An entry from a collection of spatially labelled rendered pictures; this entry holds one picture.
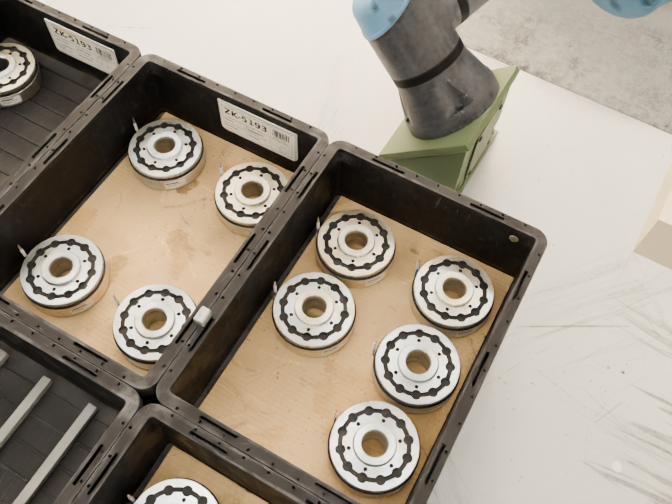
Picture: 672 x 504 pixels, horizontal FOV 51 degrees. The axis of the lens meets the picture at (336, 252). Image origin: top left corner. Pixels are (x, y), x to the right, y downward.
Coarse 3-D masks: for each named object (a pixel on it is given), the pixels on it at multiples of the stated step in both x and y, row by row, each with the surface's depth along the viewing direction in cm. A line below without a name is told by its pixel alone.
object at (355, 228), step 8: (344, 232) 90; (352, 232) 91; (360, 232) 91; (368, 232) 91; (344, 240) 90; (368, 240) 90; (344, 248) 89; (368, 248) 89; (352, 256) 89; (360, 256) 89
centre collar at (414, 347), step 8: (416, 344) 83; (424, 344) 83; (400, 352) 83; (408, 352) 83; (424, 352) 83; (432, 352) 83; (400, 360) 82; (432, 360) 82; (400, 368) 82; (432, 368) 82; (408, 376) 81; (416, 376) 81; (424, 376) 81; (432, 376) 81
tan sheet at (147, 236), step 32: (128, 160) 100; (224, 160) 100; (256, 160) 100; (96, 192) 97; (128, 192) 97; (160, 192) 97; (192, 192) 97; (96, 224) 94; (128, 224) 94; (160, 224) 95; (192, 224) 95; (128, 256) 92; (160, 256) 92; (192, 256) 92; (224, 256) 92; (128, 288) 90; (192, 288) 90; (64, 320) 87; (96, 320) 87; (160, 320) 88
